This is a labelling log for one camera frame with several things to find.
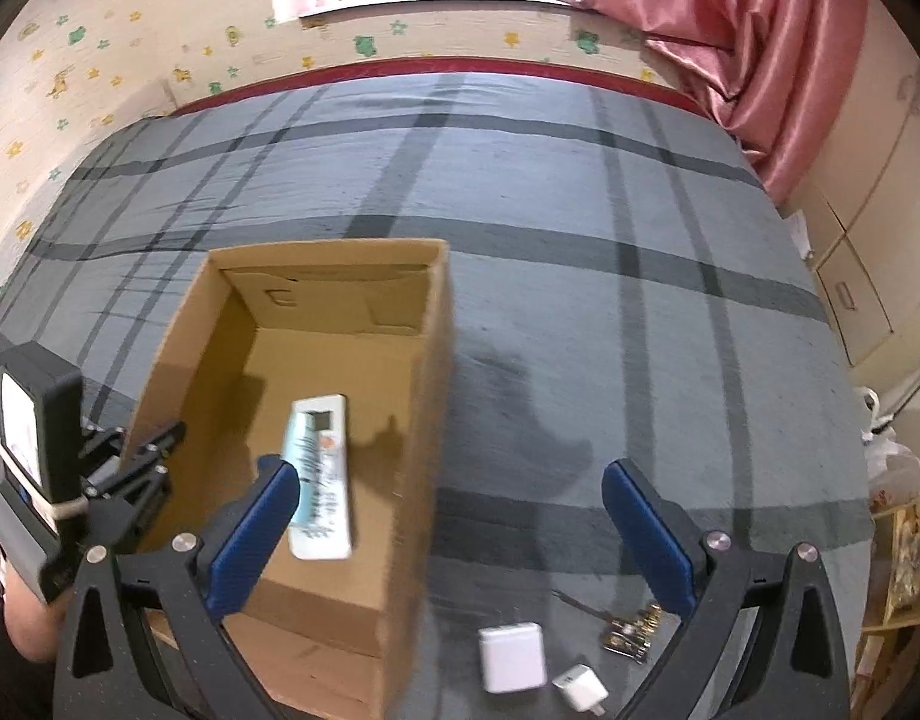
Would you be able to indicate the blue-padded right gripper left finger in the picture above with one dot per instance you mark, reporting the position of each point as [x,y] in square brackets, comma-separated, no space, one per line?
[144,636]

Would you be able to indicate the small white plug adapter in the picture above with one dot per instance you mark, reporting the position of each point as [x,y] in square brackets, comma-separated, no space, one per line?
[582,690]

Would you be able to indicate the wooden shelf with clutter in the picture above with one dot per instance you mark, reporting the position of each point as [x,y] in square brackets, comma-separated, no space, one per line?
[887,660]

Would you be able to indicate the beige wardrobe cabinet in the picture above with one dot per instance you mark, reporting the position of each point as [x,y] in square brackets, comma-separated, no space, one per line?
[861,202]

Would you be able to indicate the person's left hand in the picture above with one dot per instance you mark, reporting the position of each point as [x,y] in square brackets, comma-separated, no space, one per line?
[33,627]

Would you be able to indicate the white air conditioner remote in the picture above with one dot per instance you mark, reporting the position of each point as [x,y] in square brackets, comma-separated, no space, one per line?
[315,445]

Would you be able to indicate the brown cardboard box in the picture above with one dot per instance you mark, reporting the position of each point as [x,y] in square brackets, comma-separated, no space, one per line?
[334,355]

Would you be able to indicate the pink satin curtain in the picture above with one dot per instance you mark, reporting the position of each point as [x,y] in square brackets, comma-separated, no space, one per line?
[773,73]

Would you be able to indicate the grey plaid bed blanket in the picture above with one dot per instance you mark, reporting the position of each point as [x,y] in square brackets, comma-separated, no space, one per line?
[623,288]

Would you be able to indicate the white plastic bag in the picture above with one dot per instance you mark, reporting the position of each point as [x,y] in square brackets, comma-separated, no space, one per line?
[882,450]

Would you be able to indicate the metal key bunch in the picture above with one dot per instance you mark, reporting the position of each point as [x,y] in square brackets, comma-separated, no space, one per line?
[630,637]

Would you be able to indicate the phone mounted on gripper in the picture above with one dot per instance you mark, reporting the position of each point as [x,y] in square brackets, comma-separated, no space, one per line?
[40,438]

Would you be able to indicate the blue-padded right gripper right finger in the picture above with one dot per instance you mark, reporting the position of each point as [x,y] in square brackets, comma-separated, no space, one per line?
[794,664]

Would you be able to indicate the white square charger block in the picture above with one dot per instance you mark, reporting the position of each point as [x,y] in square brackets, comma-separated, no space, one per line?
[512,658]

